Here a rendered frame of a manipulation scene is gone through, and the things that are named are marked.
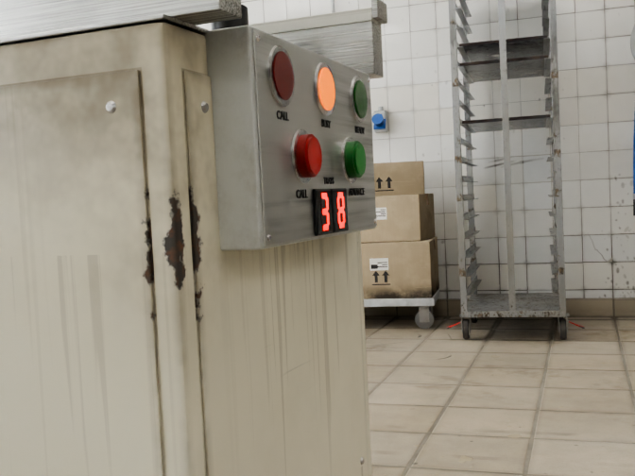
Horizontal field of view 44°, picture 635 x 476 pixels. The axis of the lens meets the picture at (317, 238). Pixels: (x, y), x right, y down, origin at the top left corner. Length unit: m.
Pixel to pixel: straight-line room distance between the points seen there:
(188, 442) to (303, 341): 0.17
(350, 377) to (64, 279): 0.32
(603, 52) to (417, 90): 1.02
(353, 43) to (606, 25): 3.89
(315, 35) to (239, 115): 0.27
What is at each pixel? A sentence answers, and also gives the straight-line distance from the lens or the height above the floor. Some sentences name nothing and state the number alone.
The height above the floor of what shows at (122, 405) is 0.61.
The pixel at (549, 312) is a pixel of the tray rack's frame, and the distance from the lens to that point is 3.81.
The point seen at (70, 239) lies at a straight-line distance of 0.50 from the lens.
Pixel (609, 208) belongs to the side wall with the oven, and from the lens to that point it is 4.52.
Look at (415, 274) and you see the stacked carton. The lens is 4.17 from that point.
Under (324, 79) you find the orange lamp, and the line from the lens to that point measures 0.60.
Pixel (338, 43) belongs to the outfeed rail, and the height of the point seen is 0.87.
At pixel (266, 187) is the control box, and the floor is 0.74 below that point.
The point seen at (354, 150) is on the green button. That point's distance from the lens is 0.63.
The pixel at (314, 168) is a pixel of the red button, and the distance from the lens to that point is 0.55.
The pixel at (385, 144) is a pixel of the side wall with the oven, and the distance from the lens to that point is 4.65.
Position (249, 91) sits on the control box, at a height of 0.80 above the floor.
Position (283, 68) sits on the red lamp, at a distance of 0.53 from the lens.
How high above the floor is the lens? 0.73
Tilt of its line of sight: 3 degrees down
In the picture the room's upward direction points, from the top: 3 degrees counter-clockwise
